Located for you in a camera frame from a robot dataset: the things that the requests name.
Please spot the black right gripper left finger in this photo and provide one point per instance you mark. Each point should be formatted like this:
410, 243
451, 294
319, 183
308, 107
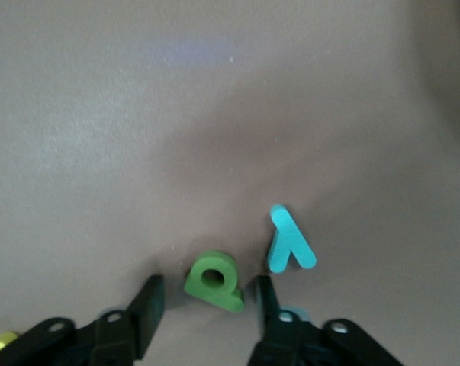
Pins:
115, 335

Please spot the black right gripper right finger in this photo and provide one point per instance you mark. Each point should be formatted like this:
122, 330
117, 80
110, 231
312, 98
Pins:
287, 343

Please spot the green foam letter p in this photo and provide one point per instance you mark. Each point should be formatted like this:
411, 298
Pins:
226, 295

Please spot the teal letter r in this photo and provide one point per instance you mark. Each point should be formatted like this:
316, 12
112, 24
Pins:
287, 228

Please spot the brown paper table cover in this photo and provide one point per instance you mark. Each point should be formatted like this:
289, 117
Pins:
176, 114

